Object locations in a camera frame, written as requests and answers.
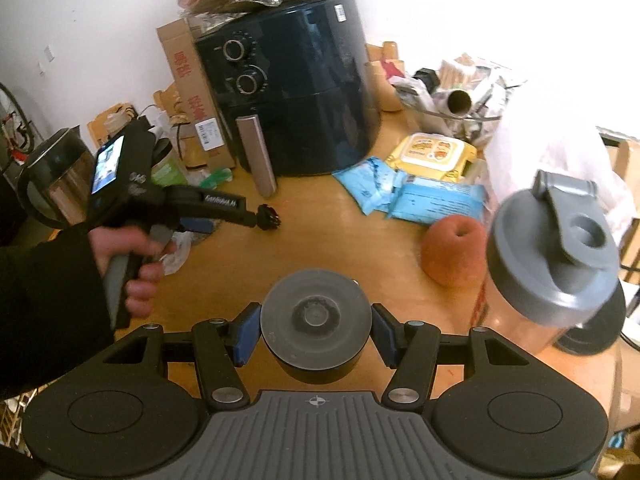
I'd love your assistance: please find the steel electric kettle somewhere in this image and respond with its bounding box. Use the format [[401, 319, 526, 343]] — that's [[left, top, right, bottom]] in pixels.
[[17, 127, 97, 231]]

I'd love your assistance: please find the clear crumpled plastic bag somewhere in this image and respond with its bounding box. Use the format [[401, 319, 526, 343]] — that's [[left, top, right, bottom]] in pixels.
[[191, 167, 234, 192]]

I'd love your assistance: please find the grey cylinder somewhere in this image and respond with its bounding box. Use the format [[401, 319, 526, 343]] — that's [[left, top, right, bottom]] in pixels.
[[235, 114, 278, 199]]

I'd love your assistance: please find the white plastic bag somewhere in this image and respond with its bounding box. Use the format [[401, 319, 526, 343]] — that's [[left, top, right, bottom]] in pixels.
[[484, 109, 637, 263]]

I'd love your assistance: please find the black round appliance base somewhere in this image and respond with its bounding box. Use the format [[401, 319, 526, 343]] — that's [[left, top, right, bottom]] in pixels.
[[554, 280, 628, 357]]

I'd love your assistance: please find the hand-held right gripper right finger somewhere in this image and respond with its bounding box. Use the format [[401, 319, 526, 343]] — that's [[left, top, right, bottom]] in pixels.
[[370, 303, 532, 408]]

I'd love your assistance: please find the clear shaker bottle grey lid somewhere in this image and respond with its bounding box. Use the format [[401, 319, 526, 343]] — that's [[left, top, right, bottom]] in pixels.
[[469, 169, 622, 357]]

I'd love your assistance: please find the person's left hand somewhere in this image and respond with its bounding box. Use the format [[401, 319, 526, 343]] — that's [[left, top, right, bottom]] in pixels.
[[92, 226, 179, 319]]

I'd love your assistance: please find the green printed paper cup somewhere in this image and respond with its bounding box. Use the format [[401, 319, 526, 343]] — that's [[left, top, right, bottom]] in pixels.
[[149, 136, 190, 189]]

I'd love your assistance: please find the person's left forearm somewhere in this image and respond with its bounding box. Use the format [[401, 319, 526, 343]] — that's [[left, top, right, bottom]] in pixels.
[[0, 225, 117, 402]]

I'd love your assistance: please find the glass bowl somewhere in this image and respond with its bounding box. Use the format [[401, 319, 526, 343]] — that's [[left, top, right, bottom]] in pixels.
[[394, 57, 502, 137]]

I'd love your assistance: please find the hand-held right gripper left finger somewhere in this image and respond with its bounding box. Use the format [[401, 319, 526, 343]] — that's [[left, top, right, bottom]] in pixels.
[[100, 302, 262, 409]]

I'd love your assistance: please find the black roll with grey top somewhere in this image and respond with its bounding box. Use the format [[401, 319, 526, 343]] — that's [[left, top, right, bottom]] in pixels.
[[258, 268, 374, 385]]

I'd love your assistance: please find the small black knob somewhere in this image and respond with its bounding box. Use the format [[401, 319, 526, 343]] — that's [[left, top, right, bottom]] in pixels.
[[255, 203, 280, 231]]

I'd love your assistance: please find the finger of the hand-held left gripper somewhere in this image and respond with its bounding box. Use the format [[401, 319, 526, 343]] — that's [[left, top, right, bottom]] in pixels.
[[178, 216, 218, 236], [219, 209, 259, 229]]

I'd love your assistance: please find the cardboard tube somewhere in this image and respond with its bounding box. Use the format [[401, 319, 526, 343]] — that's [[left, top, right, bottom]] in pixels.
[[446, 88, 474, 116]]

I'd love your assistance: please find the red print cardboard box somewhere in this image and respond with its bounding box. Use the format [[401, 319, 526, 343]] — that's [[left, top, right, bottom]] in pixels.
[[156, 18, 237, 172]]

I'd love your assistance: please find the orange-red apple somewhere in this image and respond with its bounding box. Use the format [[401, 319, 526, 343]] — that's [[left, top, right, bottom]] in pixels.
[[420, 213, 489, 288]]

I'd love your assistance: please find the yellow wipes pack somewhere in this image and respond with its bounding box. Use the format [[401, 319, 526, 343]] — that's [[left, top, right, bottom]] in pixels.
[[384, 132, 479, 184]]

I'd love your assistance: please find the black air fryer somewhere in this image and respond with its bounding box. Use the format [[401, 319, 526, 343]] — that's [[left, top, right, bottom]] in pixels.
[[194, 0, 384, 178]]

